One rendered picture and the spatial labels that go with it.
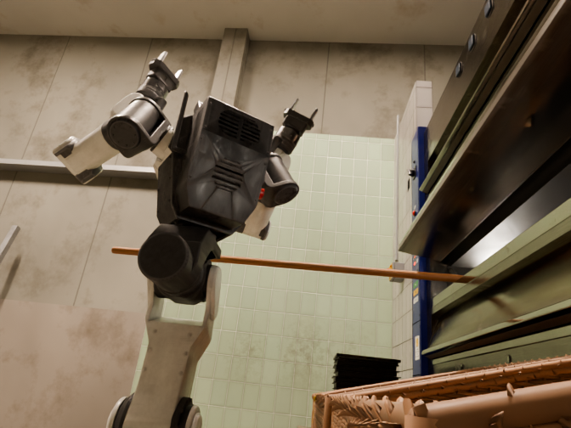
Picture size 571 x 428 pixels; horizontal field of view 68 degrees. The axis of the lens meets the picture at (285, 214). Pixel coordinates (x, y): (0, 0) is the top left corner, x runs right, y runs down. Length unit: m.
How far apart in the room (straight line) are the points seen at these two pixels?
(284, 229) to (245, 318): 0.67
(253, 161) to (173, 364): 0.53
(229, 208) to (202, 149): 0.16
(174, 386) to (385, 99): 4.74
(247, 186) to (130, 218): 4.02
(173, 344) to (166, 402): 0.13
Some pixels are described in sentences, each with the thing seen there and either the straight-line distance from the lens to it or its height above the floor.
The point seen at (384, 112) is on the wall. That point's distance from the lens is 5.33.
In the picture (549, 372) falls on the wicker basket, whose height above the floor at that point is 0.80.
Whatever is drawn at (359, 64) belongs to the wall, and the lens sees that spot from 5.77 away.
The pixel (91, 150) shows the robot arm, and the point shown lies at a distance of 1.31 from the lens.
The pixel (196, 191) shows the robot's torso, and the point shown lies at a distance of 1.06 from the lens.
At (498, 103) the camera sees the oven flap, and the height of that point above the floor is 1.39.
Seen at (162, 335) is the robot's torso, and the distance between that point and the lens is 1.12.
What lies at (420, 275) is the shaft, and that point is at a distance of 1.72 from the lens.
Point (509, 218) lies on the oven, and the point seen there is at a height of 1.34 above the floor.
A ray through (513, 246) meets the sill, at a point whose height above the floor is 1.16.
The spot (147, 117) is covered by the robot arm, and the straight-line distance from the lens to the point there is 1.21.
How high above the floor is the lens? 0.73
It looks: 22 degrees up
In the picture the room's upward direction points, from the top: 7 degrees clockwise
